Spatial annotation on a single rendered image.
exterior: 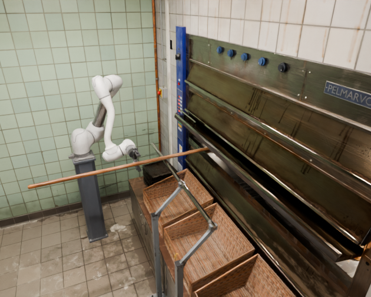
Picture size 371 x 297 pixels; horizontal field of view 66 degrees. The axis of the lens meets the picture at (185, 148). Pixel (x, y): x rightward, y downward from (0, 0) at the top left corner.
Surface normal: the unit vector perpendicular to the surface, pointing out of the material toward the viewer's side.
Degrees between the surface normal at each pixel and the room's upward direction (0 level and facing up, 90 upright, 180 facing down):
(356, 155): 70
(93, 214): 90
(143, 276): 0
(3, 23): 90
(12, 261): 0
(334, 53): 90
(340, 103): 90
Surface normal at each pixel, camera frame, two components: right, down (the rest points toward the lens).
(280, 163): -0.87, -0.14
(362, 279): -0.92, 0.18
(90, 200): 0.46, 0.40
